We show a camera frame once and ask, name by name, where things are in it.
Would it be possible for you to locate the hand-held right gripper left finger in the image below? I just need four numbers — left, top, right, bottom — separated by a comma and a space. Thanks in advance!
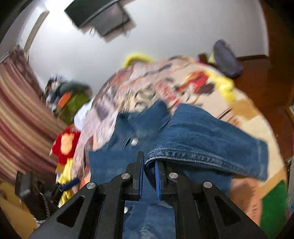
29, 150, 145, 239

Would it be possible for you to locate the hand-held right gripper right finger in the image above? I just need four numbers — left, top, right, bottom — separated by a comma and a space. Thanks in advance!
155, 161, 269, 239

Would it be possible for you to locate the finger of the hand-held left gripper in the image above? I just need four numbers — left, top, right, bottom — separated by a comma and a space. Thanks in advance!
51, 179, 80, 201

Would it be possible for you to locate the blue denim jacket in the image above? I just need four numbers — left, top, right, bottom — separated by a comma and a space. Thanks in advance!
88, 100, 269, 239

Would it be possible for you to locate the red plush toy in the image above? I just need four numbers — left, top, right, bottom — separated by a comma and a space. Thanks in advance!
50, 126, 81, 166

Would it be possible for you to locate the white cloth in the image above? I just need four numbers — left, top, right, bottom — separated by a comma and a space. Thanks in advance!
74, 103, 92, 129

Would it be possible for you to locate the striped curtain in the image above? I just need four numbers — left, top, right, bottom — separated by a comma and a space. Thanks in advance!
0, 49, 69, 184

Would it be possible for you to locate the orange box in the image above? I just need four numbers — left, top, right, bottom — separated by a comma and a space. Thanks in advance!
57, 92, 70, 107

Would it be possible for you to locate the black and white clutter pile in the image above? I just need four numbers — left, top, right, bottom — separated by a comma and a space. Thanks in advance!
45, 75, 69, 111

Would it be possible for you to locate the dark grey cloth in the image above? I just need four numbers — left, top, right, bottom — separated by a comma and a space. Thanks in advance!
58, 81, 92, 94

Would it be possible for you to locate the printed blanket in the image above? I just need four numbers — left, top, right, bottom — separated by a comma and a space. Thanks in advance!
73, 55, 290, 230

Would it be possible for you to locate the beige door frame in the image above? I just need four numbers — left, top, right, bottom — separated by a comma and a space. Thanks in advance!
22, 9, 50, 60

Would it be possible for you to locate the black wall television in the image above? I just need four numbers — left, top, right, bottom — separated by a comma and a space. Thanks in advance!
64, 0, 131, 42

